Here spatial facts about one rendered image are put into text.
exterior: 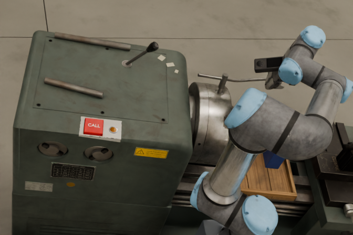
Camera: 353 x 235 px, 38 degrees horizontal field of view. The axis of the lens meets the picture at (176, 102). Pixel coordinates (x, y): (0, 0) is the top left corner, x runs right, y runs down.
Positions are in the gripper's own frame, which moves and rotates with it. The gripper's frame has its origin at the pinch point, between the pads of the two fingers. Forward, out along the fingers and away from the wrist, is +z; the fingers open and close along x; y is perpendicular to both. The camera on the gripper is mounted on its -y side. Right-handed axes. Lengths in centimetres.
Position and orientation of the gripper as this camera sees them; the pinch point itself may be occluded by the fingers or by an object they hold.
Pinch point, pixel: (265, 85)
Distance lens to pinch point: 191.3
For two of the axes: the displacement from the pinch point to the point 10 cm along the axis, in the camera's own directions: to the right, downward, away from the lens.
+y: 9.7, 1.2, 2.0
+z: -2.3, 4.3, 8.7
